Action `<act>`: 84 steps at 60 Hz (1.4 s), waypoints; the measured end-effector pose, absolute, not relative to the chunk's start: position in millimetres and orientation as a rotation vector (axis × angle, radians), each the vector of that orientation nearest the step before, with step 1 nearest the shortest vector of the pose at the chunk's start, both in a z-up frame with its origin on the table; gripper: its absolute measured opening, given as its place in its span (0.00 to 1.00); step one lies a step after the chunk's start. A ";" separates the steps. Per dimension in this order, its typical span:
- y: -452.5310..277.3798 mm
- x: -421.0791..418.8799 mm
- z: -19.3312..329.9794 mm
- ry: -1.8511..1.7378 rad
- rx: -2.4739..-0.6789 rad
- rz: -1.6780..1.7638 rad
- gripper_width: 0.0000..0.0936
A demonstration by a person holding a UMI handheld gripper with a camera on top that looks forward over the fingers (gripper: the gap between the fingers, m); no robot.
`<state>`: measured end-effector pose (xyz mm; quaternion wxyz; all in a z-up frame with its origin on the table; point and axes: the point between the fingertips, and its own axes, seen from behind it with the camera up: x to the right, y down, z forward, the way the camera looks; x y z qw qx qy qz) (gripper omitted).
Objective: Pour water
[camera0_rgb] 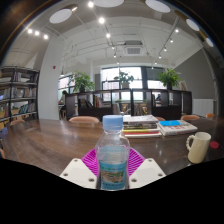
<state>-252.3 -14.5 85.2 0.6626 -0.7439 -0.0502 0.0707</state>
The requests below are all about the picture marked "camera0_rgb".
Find stack of books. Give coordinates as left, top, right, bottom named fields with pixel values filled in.
left=121, top=114, right=163, bottom=139

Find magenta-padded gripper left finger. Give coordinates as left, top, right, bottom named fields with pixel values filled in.
left=59, top=148, right=100, bottom=190

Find white wall radiator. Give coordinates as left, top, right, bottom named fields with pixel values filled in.
left=192, top=98, right=214, bottom=118

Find cream white mug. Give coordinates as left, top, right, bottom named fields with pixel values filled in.
left=185, top=131, right=212, bottom=165

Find large green potted plant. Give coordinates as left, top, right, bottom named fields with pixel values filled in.
left=157, top=68, right=183, bottom=91

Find ceiling lights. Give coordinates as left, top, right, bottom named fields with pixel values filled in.
left=26, top=0, right=214, bottom=68

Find tall dark bookshelf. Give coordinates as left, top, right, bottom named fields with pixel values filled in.
left=0, top=65, right=40, bottom=129

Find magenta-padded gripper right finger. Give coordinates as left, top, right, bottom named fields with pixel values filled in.
left=128, top=147, right=167, bottom=190

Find small green potted plant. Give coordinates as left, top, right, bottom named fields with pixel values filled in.
left=114, top=71, right=135, bottom=90

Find ceiling air conditioner unit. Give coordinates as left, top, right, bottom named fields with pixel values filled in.
left=123, top=40, right=145, bottom=57

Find person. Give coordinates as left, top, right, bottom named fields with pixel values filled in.
left=58, top=89, right=70, bottom=108

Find thick white blue-topped book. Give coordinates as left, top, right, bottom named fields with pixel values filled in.
left=157, top=119, right=199, bottom=137

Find low dark shelf unit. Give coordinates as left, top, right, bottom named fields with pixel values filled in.
left=65, top=88, right=193, bottom=122

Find bushy green potted plant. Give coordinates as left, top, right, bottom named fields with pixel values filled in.
left=71, top=71, right=96, bottom=94

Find orange chairs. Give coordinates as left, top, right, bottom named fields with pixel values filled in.
left=0, top=113, right=216, bottom=128

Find flat round red coaster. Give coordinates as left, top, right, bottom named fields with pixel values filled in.
left=209, top=140, right=220, bottom=150

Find clear blue-capped water bottle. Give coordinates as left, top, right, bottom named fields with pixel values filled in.
left=94, top=114, right=131, bottom=192

